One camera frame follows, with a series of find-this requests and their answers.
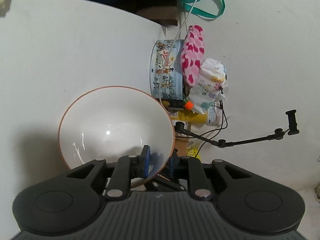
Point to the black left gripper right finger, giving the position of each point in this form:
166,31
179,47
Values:
191,170

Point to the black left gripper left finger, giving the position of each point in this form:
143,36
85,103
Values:
127,168

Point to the white ceramic bowl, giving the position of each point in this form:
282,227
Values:
114,121

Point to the yellow box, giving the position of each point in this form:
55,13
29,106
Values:
189,116

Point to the orange bottle cap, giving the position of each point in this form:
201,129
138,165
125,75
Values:
188,105

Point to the white printed plastic bag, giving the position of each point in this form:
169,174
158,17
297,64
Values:
211,86

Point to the blue cookie tin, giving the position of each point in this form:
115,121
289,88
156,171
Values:
166,79

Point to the pink patterned cloth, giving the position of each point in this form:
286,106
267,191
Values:
192,54

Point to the brown cardboard box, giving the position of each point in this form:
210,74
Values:
163,15

